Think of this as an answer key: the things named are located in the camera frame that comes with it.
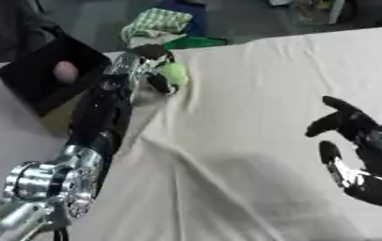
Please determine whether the green white checked folded cloth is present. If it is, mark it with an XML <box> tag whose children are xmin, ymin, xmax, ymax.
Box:
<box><xmin>119</xmin><ymin>7</ymin><xmax>195</xmax><ymax>49</ymax></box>

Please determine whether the black and tan cardboard box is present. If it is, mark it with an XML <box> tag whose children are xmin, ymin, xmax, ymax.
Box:
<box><xmin>0</xmin><ymin>30</ymin><xmax>116</xmax><ymax>137</ymax></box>

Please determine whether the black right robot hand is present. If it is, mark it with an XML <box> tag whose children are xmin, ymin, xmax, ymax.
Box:
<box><xmin>303</xmin><ymin>95</ymin><xmax>382</xmax><ymax>211</ymax></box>

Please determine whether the green flat object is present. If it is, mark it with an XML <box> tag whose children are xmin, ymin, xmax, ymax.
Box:
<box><xmin>163</xmin><ymin>37</ymin><xmax>231</xmax><ymax>51</ymax></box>

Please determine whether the blue object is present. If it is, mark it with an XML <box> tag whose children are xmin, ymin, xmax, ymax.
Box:
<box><xmin>152</xmin><ymin>0</ymin><xmax>208</xmax><ymax>38</ymax></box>

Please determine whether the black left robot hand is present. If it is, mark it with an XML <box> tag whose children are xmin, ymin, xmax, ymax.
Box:
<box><xmin>66</xmin><ymin>43</ymin><xmax>182</xmax><ymax>155</ymax></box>

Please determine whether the green ball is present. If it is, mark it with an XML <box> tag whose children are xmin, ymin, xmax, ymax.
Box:
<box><xmin>159</xmin><ymin>61</ymin><xmax>191</xmax><ymax>88</ymax></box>

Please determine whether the person's hand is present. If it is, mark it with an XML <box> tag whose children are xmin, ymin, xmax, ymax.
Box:
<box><xmin>53</xmin><ymin>60</ymin><xmax>81</xmax><ymax>85</ymax></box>

